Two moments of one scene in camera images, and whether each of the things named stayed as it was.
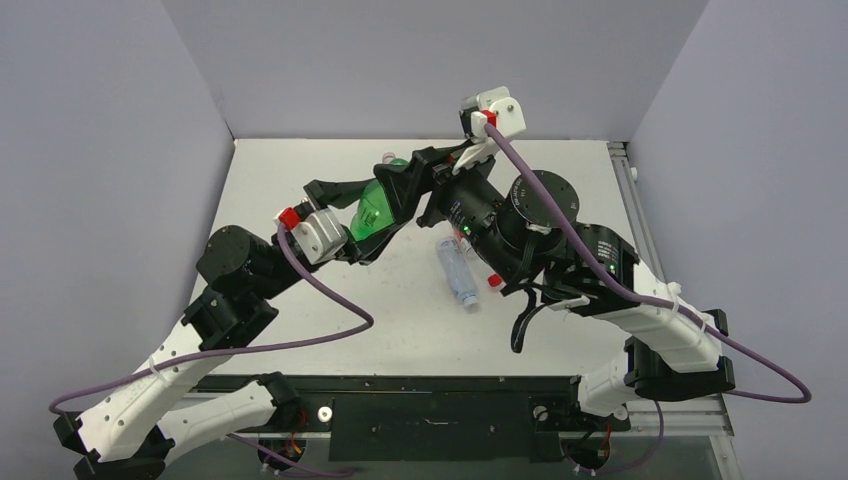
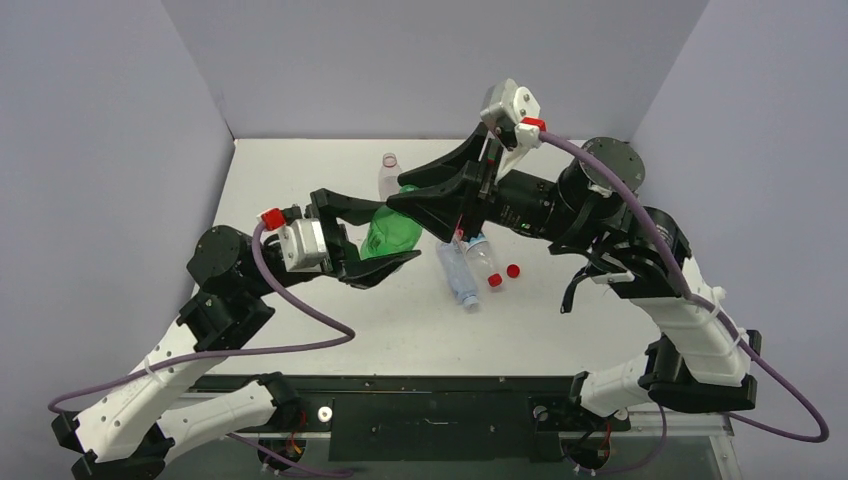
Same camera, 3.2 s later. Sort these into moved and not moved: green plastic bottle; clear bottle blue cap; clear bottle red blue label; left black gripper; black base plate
Moved: green plastic bottle; left black gripper
Not moved: black base plate; clear bottle blue cap; clear bottle red blue label
